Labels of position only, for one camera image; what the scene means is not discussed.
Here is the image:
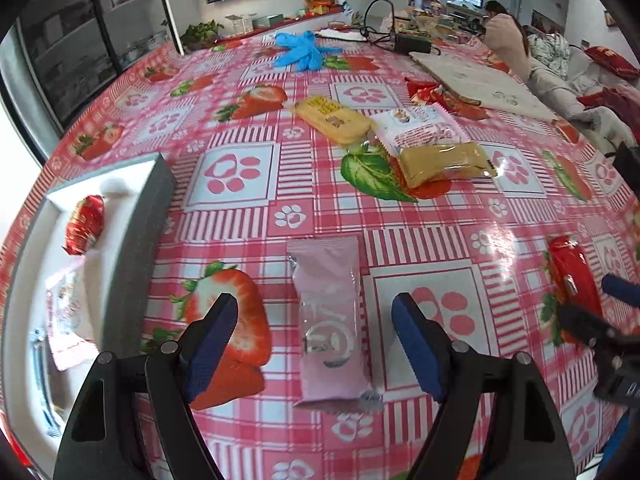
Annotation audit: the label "black gooseneck stand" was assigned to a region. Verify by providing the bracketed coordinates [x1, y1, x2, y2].
[361, 0, 401, 41]

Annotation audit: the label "black power adapter box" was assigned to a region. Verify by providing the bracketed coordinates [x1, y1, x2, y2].
[395, 34, 433, 54]

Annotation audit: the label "red round snack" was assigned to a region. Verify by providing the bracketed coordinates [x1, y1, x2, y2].
[62, 194, 107, 256]

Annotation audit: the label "yellow snack packet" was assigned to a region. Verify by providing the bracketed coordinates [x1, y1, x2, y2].
[292, 95, 378, 150]

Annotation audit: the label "maroon garment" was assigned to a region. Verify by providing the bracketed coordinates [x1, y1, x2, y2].
[575, 87, 640, 131]

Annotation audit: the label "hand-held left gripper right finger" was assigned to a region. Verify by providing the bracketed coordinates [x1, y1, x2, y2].
[391, 291, 577, 480]

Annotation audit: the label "white pink patterned snack packet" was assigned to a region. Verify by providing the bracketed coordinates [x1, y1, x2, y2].
[45, 267, 96, 371]

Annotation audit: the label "glass display cabinet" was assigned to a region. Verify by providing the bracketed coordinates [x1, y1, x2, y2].
[15, 0, 176, 131]

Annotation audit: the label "clear plastic box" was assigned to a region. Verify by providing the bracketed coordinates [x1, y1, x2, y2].
[225, 14, 256, 36]

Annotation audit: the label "green potted plant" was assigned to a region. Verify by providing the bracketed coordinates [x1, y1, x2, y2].
[180, 20, 226, 51]

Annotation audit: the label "tan snack packet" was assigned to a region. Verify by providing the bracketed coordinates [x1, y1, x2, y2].
[397, 141, 498, 190]

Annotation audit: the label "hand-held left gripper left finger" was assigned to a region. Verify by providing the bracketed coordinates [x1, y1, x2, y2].
[52, 291, 238, 480]

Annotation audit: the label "blue disposable gloves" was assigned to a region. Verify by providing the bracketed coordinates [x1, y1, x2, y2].
[272, 30, 346, 72]

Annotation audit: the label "red snack packet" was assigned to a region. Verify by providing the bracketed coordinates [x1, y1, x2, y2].
[404, 76, 483, 108]
[546, 236, 606, 313]

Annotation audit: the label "black garment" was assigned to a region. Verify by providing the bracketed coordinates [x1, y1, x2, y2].
[614, 141, 640, 181]

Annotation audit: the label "grey sofa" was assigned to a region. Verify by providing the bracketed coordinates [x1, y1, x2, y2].
[525, 45, 640, 151]

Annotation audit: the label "red cushion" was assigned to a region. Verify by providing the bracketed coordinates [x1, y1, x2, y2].
[584, 46, 640, 80]

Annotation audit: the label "plain pink snack packet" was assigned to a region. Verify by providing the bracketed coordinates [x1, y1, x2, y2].
[286, 236, 385, 415]

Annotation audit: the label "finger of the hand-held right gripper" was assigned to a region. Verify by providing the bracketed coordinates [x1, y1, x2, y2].
[601, 274, 640, 303]
[556, 304, 618, 346]

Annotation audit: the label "white pink-edged snack packet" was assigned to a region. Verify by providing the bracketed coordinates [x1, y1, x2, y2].
[370, 102, 468, 158]

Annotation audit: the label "grey white clothes pile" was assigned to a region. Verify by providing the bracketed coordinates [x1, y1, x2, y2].
[529, 32, 571, 78]

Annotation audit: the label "white plastic bag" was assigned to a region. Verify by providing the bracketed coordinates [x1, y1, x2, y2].
[315, 27, 368, 41]

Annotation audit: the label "grey white box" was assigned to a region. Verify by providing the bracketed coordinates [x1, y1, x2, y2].
[0, 152, 178, 453]

